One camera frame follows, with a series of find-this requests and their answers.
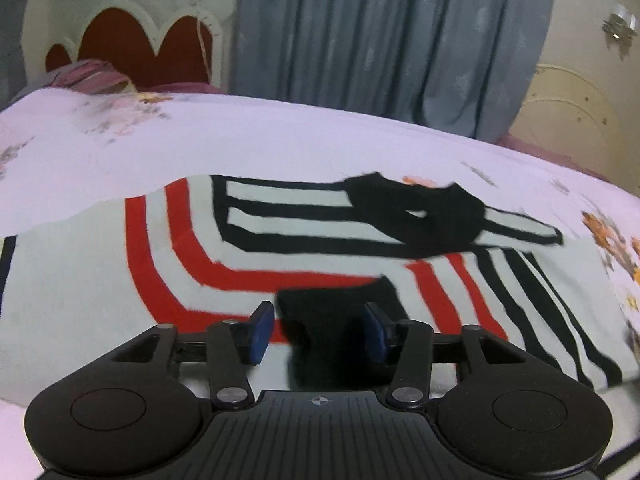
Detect striped pink pillow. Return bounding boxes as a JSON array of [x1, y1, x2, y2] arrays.
[[49, 60, 137, 96]]

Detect crystal wall lamp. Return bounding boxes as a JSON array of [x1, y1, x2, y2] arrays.
[[602, 4, 639, 60]]

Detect pink floral bed sheet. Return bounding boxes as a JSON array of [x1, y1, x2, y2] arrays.
[[1, 89, 639, 479]]

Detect cream round headboard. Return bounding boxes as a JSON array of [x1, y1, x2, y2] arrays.
[[499, 64, 623, 181]]

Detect red heart-shaped headboard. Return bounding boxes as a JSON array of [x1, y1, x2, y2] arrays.
[[44, 0, 224, 90]]

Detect white hanging cable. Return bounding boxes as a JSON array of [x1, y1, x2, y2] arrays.
[[174, 0, 222, 84]]

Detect striped knit children's sweater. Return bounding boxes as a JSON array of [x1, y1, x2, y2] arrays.
[[1, 174, 639, 404]]

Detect blue-grey centre curtain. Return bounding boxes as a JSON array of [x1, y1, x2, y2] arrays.
[[230, 0, 554, 143]]

